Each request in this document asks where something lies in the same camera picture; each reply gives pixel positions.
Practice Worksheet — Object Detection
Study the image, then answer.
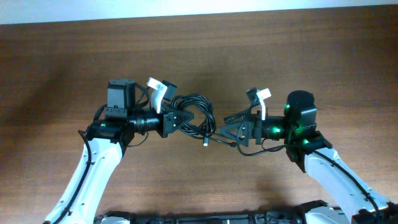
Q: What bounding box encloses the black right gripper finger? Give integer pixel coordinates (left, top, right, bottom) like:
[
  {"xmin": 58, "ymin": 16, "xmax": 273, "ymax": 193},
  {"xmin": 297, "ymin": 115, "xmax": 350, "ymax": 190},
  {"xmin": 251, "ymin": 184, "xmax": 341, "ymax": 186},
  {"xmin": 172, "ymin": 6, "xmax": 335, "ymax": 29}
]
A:
[
  {"xmin": 219, "ymin": 121, "xmax": 246, "ymax": 144},
  {"xmin": 224, "ymin": 108, "xmax": 252, "ymax": 123}
]

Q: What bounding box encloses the thick black USB cable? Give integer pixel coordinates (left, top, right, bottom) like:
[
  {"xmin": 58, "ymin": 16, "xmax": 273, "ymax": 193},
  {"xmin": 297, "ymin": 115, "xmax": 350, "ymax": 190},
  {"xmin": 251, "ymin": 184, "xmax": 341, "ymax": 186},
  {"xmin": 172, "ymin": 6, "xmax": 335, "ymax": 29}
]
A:
[{"xmin": 169, "ymin": 93, "xmax": 218, "ymax": 139}]

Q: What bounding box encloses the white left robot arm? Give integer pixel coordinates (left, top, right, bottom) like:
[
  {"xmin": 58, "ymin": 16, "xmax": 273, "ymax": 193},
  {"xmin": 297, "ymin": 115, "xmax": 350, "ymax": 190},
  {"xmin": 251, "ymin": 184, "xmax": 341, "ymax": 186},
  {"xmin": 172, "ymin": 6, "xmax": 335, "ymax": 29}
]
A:
[{"xmin": 45, "ymin": 78, "xmax": 194, "ymax": 223}]

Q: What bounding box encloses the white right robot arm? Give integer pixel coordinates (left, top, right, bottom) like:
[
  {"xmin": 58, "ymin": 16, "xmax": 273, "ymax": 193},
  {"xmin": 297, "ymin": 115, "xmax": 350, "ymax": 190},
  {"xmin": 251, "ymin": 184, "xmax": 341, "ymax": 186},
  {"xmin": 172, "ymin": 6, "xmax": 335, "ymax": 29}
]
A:
[{"xmin": 220, "ymin": 88, "xmax": 397, "ymax": 223}]

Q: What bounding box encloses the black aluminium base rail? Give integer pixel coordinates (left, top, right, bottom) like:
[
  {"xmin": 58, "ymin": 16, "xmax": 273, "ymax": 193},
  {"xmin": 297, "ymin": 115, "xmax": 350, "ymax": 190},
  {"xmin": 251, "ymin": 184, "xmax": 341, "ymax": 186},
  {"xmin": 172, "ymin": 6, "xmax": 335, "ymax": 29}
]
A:
[{"xmin": 93, "ymin": 200, "xmax": 349, "ymax": 224}]

